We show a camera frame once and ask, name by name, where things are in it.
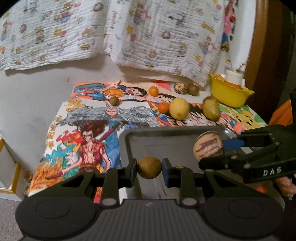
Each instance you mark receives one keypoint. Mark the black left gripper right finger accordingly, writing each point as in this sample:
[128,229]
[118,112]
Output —
[187,182]

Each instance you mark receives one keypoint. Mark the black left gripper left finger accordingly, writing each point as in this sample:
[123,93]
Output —
[86,183]

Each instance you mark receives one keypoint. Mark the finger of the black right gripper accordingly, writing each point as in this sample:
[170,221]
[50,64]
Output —
[253,140]
[234,162]

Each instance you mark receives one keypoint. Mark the striped beige passion fruit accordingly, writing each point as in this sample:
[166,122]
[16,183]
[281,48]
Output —
[208,144]

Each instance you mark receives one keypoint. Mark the small brown round fruit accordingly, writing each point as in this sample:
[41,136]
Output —
[149,167]

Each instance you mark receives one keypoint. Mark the yellow lemon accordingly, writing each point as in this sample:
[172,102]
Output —
[179,109]

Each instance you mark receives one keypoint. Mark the brown kiwi fruit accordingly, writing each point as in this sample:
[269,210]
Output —
[193,89]

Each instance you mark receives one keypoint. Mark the person's right hand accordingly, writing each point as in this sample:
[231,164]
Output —
[287,188]

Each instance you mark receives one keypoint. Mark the orange clothing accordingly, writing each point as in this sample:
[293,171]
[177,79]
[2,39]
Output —
[283,115]

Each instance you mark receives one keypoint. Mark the grey metal tray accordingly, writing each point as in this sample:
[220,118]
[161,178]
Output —
[175,144]

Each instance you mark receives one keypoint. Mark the yellow plastic bowl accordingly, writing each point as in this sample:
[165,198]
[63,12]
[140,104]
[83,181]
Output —
[228,95]

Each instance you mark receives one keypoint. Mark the brown potato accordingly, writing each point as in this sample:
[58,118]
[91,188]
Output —
[211,108]

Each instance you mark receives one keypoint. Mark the white cup with twigs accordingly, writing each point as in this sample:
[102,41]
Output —
[234,76]

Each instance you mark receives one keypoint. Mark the orange pear in bowl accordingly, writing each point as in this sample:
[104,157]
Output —
[219,77]

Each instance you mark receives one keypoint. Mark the small orange mandarin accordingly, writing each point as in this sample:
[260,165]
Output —
[153,91]
[163,108]

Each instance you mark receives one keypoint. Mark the white yellow box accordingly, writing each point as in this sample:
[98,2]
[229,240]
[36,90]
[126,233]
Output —
[10,172]

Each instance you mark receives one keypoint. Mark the white printed muslin blanket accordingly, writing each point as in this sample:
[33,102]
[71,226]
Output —
[177,37]

